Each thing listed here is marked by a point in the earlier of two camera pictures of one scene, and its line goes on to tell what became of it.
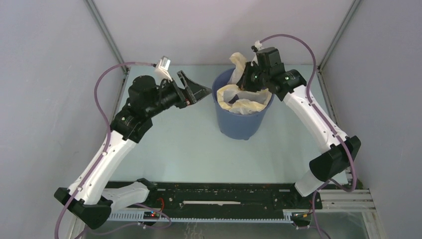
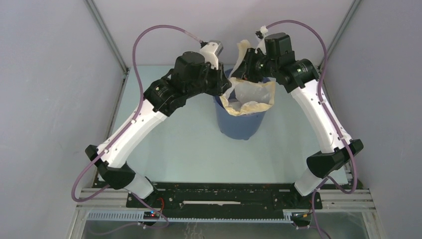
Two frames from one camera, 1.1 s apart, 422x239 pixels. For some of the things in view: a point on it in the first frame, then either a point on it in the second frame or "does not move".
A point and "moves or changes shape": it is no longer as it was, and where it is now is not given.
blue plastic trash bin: [234, 125] does not move
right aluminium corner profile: [348, 19] does not move
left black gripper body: [176, 94] → [212, 79]
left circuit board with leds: [151, 215] does not move
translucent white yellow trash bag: [233, 98] moves or changes shape
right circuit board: [298, 217] does not move
